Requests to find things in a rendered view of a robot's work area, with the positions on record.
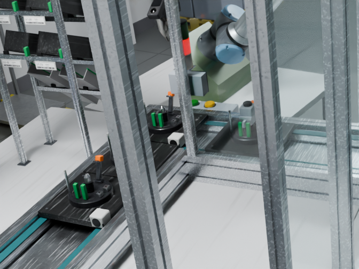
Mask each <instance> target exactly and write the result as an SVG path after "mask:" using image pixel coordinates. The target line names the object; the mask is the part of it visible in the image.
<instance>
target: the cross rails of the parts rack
mask: <svg viewBox="0 0 359 269"><path fill-rule="evenodd" d="M0 15H21V16H20V20H21V21H24V17H23V15H32V16H40V17H45V21H55V20H54V17H50V16H53V12H50V11H48V10H32V11H26V10H18V11H17V12H14V10H0ZM63 19H64V22H85V18H84V17H73V18H68V17H63ZM0 58H1V59H19V60H31V61H48V62H57V63H64V59H61V58H60V57H58V56H42V57H38V56H37V55H29V56H28V57H26V56H25V54H3V53H0ZM73 63H74V64H85V65H94V61H93V60H90V59H83V60H77V59H73Z"/></svg>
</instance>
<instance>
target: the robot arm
mask: <svg viewBox="0 0 359 269"><path fill-rule="evenodd" d="M147 16H148V18H149V19H153V20H154V23H155V25H156V27H157V28H158V29H159V31H160V33H161V34H162V36H163V37H164V38H165V39H166V40H167V41H168V42H170V37H169V30H168V23H167V21H165V18H167V16H166V9H165V2H164V0H153V1H152V4H151V6H150V9H149V11H148V13H147Z"/></svg>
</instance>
